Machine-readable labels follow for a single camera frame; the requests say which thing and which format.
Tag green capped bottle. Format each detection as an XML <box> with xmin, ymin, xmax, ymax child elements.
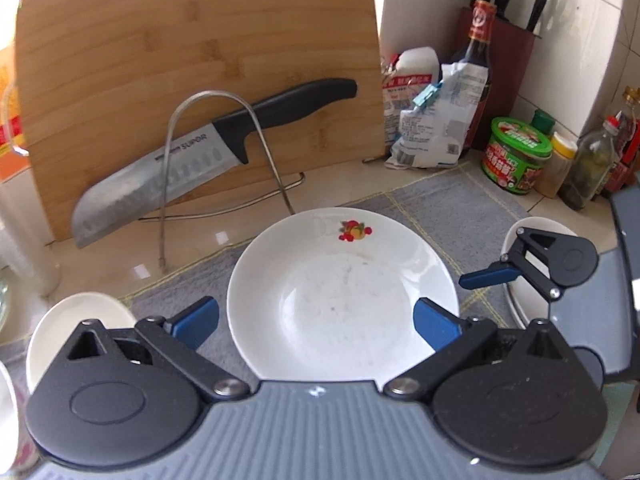
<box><xmin>530</xmin><ymin>108</ymin><xmax>557</xmax><ymax>136</ymax></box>

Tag yellow lidded spice jar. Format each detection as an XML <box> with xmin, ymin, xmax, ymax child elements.
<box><xmin>534</xmin><ymin>131</ymin><xmax>579</xmax><ymax>200</ymax></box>

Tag brown knife block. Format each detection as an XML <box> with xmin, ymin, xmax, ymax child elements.
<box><xmin>456</xmin><ymin>6</ymin><xmax>544</xmax><ymax>152</ymax></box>

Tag small white dish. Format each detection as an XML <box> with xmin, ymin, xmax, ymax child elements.
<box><xmin>26</xmin><ymin>292</ymin><xmax>139</xmax><ymax>397</ymax></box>

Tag small white bowl pink flowers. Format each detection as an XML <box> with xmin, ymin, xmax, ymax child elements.
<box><xmin>0</xmin><ymin>360</ymin><xmax>27</xmax><ymax>473</ymax></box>

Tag dark soy sauce bottle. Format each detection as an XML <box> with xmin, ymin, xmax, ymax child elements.
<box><xmin>449</xmin><ymin>0</ymin><xmax>497</xmax><ymax>157</ymax></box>

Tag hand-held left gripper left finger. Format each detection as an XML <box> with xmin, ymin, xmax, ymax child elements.
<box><xmin>66</xmin><ymin>296</ymin><xmax>251</xmax><ymax>404</ymax></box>

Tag blue clip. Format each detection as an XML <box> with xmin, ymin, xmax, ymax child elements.
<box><xmin>414</xmin><ymin>81</ymin><xmax>445</xmax><ymax>110</ymax></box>

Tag grey checked dish towel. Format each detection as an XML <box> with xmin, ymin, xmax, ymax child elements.
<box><xmin>0</xmin><ymin>162</ymin><xmax>551</xmax><ymax>396</ymax></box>

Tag santoku knife black handle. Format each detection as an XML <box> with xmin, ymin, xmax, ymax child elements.
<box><xmin>70</xmin><ymin>78</ymin><xmax>359</xmax><ymax>249</ymax></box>

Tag yellow cooking oil jug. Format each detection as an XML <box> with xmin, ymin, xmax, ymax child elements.
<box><xmin>0</xmin><ymin>42</ymin><xmax>32</xmax><ymax>183</ymax></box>

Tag metal wire rack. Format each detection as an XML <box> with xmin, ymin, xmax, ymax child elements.
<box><xmin>137</xmin><ymin>90</ymin><xmax>307</xmax><ymax>274</ymax></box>

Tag green lidded sauce tub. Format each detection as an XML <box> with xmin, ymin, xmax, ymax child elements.
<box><xmin>480</xmin><ymin>116</ymin><xmax>554</xmax><ymax>196</ymax></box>

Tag clear bottle with red cap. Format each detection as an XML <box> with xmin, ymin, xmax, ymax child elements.
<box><xmin>557</xmin><ymin>116</ymin><xmax>622</xmax><ymax>212</ymax></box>

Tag dark red bottle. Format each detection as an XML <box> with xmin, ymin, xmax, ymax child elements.
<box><xmin>600</xmin><ymin>85</ymin><xmax>640</xmax><ymax>197</ymax></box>

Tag white and blue bag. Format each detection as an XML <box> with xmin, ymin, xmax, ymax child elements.
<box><xmin>385</xmin><ymin>61</ymin><xmax>492</xmax><ymax>171</ymax></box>

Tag bamboo cutting board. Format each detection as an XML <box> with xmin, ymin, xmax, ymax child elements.
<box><xmin>14</xmin><ymin>0</ymin><xmax>387</xmax><ymax>244</ymax></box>

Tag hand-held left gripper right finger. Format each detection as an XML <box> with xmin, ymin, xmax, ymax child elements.
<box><xmin>382</xmin><ymin>297</ymin><xmax>573</xmax><ymax>404</ymax></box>

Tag white and red bag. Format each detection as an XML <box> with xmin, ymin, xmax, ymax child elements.
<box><xmin>381</xmin><ymin>46</ymin><xmax>442</xmax><ymax>157</ymax></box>

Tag white plate with fruit print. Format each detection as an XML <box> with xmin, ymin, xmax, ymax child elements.
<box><xmin>501</xmin><ymin>260</ymin><xmax>528</xmax><ymax>331</ymax></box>
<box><xmin>500</xmin><ymin>216</ymin><xmax>581</xmax><ymax>331</ymax></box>
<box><xmin>226</xmin><ymin>206</ymin><xmax>460</xmax><ymax>382</ymax></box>

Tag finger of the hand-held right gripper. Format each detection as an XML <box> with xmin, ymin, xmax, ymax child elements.
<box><xmin>459</xmin><ymin>227</ymin><xmax>576</xmax><ymax>304</ymax></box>

